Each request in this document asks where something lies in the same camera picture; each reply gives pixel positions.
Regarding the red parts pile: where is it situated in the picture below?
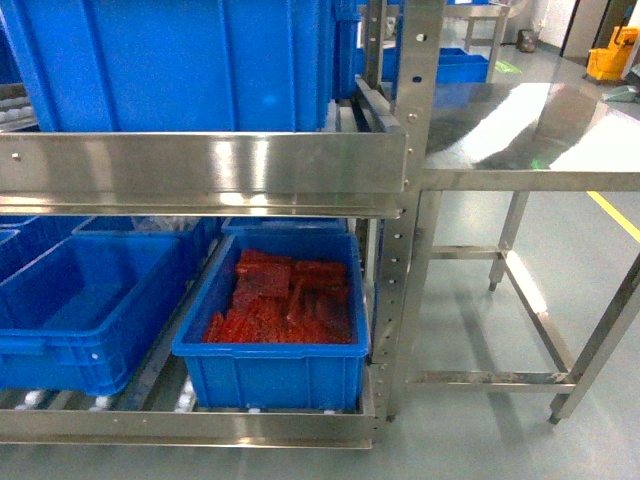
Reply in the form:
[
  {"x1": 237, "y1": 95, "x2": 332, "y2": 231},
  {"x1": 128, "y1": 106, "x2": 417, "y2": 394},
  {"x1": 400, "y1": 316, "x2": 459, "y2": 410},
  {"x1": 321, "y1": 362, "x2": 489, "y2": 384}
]
[{"x1": 201, "y1": 249, "x2": 352, "y2": 344}]

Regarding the large blue bin upper shelf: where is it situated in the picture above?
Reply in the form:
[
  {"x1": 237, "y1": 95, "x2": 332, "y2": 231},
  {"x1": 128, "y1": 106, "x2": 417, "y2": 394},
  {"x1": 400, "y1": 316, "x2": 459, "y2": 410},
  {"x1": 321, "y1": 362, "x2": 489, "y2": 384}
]
[{"x1": 1, "y1": 1, "x2": 333, "y2": 132}]

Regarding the empty blue bin lower left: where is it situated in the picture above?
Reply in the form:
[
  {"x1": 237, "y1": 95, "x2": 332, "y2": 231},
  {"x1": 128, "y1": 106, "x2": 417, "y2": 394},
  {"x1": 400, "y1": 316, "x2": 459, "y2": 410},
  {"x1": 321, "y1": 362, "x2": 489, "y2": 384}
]
[{"x1": 1, "y1": 236, "x2": 185, "y2": 396}]

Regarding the blue bin with red parts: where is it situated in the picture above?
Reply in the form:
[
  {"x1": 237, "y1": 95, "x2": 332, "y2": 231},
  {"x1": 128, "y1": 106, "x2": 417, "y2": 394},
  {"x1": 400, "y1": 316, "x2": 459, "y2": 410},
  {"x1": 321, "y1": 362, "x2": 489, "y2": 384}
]
[{"x1": 172, "y1": 233, "x2": 370, "y2": 411}]

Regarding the yellow mop bucket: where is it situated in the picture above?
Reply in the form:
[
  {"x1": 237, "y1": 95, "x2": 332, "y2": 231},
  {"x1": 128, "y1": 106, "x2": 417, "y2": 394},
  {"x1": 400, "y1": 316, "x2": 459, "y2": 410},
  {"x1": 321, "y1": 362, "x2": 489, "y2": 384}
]
[{"x1": 586, "y1": 26, "x2": 639, "y2": 81}]

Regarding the stainless steel shelf rack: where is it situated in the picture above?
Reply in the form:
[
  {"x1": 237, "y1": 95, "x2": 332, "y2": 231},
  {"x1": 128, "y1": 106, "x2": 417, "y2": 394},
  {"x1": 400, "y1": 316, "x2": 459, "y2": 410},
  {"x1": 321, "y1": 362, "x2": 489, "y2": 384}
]
[{"x1": 1, "y1": 1, "x2": 445, "y2": 449}]

